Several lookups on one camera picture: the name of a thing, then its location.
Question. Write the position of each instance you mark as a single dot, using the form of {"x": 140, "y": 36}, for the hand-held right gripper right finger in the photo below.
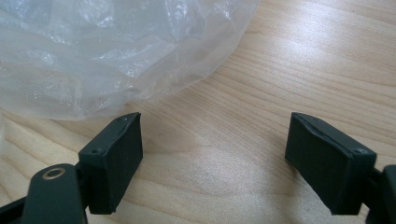
{"x": 323, "y": 158}

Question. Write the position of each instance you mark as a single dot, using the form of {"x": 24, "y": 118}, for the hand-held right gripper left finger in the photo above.
{"x": 115, "y": 165}

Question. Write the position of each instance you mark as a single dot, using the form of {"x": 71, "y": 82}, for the clear plastic bag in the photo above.
{"x": 99, "y": 53}

